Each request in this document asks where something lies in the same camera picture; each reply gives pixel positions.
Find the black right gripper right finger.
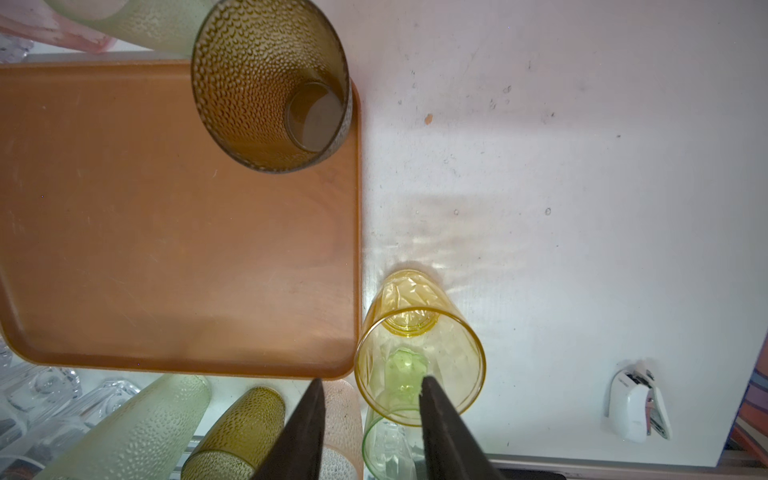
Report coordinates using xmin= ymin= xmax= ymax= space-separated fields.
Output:
xmin=419 ymin=376 xmax=503 ymax=479

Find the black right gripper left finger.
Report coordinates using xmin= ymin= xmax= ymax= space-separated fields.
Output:
xmin=251 ymin=378 xmax=326 ymax=480

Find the bright green faceted glass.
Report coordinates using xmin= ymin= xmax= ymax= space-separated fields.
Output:
xmin=362 ymin=408 xmax=428 ymax=480

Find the yellow faceted glass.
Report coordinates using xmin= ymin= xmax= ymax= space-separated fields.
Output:
xmin=354 ymin=268 xmax=487 ymax=427

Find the olive brown textured glass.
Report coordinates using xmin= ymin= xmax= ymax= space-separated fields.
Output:
xmin=191 ymin=1 xmax=354 ymax=173

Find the pale green textured glass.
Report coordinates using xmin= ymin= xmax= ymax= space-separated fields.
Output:
xmin=47 ymin=0 xmax=214 ymax=57

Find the orange brown plastic tray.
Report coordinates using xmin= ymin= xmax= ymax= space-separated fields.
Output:
xmin=1 ymin=61 xmax=361 ymax=378

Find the pink textured glass front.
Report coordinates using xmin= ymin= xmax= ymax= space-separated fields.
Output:
xmin=319 ymin=380 xmax=364 ymax=479

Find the olive glass front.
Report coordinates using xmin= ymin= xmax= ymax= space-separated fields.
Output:
xmin=181 ymin=387 xmax=286 ymax=479

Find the pale green glass front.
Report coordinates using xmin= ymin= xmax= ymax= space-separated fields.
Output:
xmin=37 ymin=374 xmax=212 ymax=479

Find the clear faceted glass near marker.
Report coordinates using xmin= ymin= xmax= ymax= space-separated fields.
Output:
xmin=0 ymin=33 xmax=34 ymax=64

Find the pink ribbed glass top row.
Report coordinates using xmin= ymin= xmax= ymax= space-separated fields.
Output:
xmin=1 ymin=0 xmax=116 ymax=54

